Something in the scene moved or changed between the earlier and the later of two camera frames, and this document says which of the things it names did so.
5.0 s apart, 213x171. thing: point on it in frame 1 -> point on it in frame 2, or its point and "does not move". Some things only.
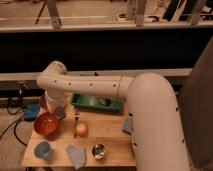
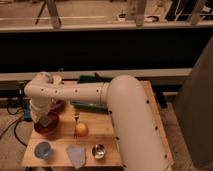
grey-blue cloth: (77, 155) does not move
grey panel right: (196, 97) does not move
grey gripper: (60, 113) -> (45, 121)
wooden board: (98, 138) does not move
